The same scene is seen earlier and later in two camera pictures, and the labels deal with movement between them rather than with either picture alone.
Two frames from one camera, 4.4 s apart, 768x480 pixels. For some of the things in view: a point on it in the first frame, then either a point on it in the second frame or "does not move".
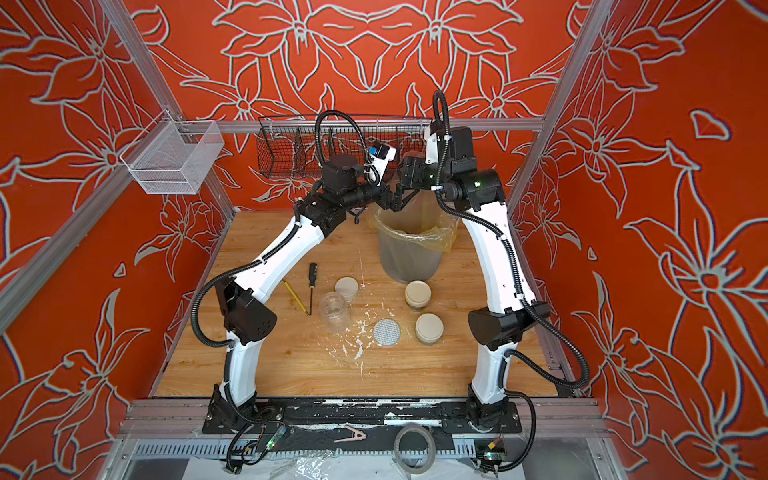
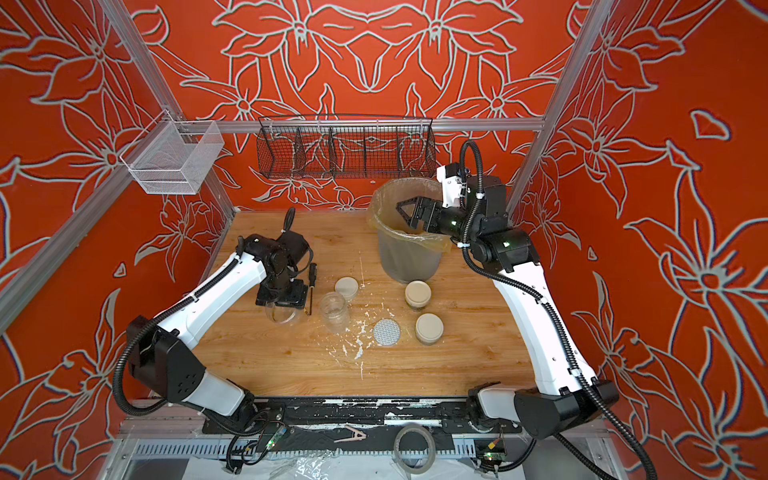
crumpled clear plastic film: [309, 467] does not move
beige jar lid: [346, 286] does not move
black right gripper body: [429, 173] -> [438, 204]
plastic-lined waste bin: [422, 219] does not move
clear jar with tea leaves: [335, 312] does not move
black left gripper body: [378, 195] -> [286, 292]
